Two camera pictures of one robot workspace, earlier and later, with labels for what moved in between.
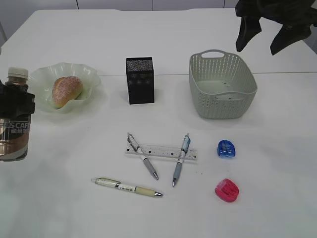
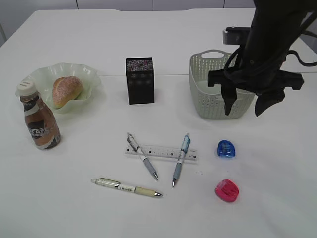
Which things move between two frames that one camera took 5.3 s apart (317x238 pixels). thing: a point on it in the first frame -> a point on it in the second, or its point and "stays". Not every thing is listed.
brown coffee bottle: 15,134 -> 45,130
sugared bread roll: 65,89 stays
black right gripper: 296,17 -> 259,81
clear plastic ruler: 161,151 stays
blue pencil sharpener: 226,149 stays
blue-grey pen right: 185,146 stays
